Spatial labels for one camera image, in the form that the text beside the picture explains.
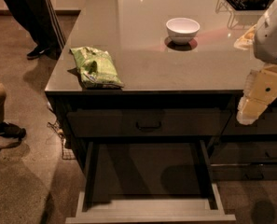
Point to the closed top drawer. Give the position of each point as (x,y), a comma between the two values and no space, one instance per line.
(121,122)

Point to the black top drawer handle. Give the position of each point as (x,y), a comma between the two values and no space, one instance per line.
(147,128)

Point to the white ceramic bowl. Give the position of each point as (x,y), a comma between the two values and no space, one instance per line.
(182,30)

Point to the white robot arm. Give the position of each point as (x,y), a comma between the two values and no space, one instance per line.
(262,37)

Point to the dark cabinet counter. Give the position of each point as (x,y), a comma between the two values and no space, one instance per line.
(207,72)

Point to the wire rack on floor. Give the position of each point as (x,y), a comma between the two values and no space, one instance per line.
(67,152)

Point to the right top drawer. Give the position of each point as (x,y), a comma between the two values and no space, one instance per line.
(266,124)

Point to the black shoe of standing person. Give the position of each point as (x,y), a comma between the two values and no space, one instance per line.
(39,51)

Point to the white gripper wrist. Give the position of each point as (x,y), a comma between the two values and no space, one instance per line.
(272,36)

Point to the open middle drawer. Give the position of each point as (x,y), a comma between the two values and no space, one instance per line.
(149,184)

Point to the green jalapeno chip bag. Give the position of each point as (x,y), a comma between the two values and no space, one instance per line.
(96,68)

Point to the dark shoe of seated person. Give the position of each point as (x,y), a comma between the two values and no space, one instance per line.
(9,130)

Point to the standing person dark trousers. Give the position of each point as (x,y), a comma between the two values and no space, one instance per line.
(39,19)

